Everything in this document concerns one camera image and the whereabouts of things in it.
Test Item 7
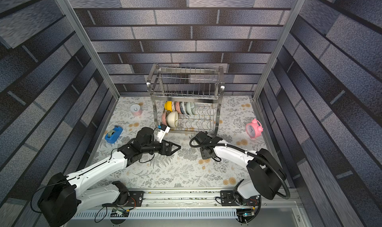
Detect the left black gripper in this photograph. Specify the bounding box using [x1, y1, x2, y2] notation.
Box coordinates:
[142, 137, 182, 157]

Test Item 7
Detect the cream white bowl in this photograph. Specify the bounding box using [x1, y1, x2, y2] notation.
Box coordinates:
[166, 111, 179, 128]

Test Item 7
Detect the pink patterned floral bowl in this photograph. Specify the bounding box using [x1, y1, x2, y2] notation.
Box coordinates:
[161, 112, 167, 125]

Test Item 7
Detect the blue white patterned bowl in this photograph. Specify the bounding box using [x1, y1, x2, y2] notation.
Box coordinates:
[181, 102, 188, 115]

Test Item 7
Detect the yellow bowl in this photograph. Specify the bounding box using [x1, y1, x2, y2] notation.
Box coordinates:
[165, 101, 174, 112]

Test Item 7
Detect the brown patterned bowl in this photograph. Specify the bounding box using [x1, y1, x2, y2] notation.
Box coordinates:
[173, 101, 182, 114]

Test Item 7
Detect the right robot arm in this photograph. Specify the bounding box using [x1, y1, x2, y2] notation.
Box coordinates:
[189, 132, 290, 201]

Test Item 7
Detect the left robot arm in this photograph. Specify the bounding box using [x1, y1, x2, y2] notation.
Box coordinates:
[37, 127, 181, 227]

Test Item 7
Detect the stainless steel dish rack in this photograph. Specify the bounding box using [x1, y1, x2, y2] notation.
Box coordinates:
[146, 63, 225, 135]

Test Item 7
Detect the floral tablecloth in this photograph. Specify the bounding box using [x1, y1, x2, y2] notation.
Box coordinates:
[92, 96, 266, 189]

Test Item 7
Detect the pink alarm clock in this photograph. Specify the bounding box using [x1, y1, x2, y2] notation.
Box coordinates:
[246, 119, 264, 139]

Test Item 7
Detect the pink white cup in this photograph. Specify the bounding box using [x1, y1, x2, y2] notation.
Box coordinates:
[130, 104, 143, 116]

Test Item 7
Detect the blue tape dispenser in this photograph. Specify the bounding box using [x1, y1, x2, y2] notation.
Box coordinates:
[104, 126, 123, 144]

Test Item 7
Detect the aluminium front rail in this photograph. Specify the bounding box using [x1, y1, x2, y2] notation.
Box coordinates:
[126, 188, 302, 209]

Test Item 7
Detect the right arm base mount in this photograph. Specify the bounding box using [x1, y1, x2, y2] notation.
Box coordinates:
[220, 190, 261, 207]

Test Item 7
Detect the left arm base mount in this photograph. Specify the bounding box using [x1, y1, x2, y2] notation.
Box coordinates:
[118, 191, 145, 208]

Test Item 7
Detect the right black corrugated cable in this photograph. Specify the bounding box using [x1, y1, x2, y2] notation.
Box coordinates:
[189, 137, 291, 200]

